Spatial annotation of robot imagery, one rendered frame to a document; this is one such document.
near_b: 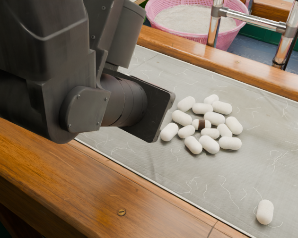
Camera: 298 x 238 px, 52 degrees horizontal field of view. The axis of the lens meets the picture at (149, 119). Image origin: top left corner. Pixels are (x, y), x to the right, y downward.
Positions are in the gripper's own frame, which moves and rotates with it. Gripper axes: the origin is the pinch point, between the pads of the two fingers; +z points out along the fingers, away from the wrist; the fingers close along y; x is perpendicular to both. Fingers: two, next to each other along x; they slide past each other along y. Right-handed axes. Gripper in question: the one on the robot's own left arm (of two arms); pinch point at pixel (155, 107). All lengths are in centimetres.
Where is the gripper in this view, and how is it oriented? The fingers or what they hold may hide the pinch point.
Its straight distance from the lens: 46.1
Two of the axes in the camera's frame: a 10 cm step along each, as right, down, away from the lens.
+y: -8.4, -3.9, 3.8
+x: -3.6, 9.2, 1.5
